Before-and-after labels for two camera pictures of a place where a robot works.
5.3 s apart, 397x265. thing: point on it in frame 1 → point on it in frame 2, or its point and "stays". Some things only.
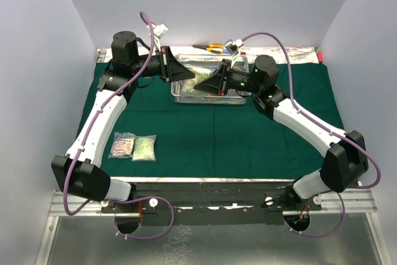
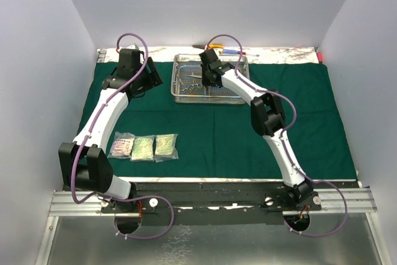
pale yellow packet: [200, 72] → [165, 147]
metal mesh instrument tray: [199, 64] stays
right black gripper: [216, 82] → [205, 82]
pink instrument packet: [122, 146] stays
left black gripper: [172, 69] → [153, 79]
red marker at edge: [320, 56] stays
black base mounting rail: [208, 203] stays
